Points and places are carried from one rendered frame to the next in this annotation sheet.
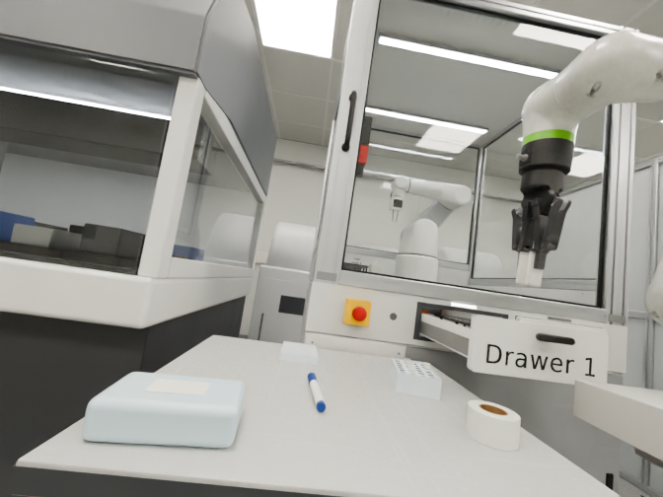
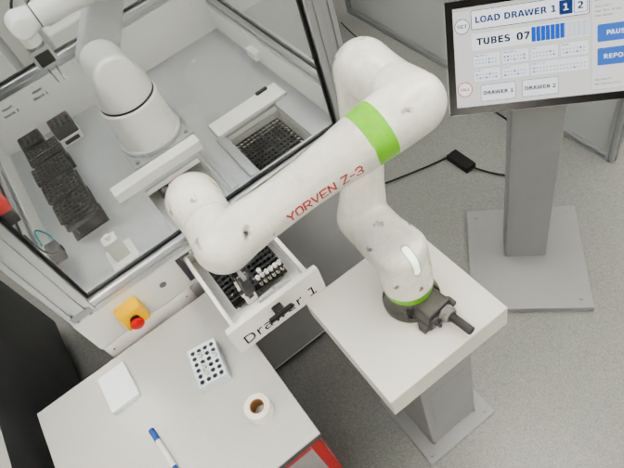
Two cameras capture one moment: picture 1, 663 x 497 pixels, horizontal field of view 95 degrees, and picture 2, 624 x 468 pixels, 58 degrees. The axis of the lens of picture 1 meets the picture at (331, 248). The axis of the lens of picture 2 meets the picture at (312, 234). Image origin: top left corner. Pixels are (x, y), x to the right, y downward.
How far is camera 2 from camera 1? 1.26 m
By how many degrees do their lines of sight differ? 58
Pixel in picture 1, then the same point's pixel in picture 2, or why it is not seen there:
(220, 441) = not seen: outside the picture
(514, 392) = (290, 239)
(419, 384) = (215, 383)
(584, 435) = not seen: hidden behind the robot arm
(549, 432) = (325, 236)
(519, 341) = (262, 319)
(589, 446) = not seen: hidden behind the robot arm
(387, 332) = (166, 295)
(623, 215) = (327, 27)
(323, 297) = (93, 326)
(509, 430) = (266, 417)
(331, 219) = (38, 284)
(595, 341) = (309, 279)
